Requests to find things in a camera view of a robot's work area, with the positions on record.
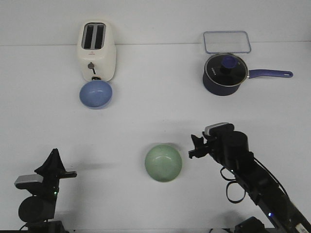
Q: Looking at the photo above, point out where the white two-slot toaster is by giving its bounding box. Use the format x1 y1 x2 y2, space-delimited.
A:
77 20 116 82

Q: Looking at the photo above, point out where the glass pot lid blue knob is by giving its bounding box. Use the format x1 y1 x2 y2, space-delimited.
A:
204 53 250 86

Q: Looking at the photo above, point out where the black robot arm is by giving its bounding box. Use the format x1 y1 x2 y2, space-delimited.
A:
189 131 311 233
14 149 77 233

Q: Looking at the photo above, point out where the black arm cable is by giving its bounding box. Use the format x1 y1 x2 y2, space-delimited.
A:
220 157 290 205

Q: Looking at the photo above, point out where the blue bowl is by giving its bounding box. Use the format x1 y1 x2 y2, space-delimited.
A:
79 80 113 109

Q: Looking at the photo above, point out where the dark blue saucepan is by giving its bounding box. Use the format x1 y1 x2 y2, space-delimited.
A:
202 69 293 96

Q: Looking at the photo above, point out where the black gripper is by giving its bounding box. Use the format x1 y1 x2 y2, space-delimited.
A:
34 149 77 194
188 132 216 159

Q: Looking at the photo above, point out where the clear rectangular container lid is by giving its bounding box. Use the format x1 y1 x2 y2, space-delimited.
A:
203 31 252 54

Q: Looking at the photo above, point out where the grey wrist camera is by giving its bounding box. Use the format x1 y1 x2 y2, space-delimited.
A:
14 174 43 189
204 122 235 136

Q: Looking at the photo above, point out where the green bowl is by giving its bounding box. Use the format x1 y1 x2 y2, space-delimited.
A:
144 144 182 183

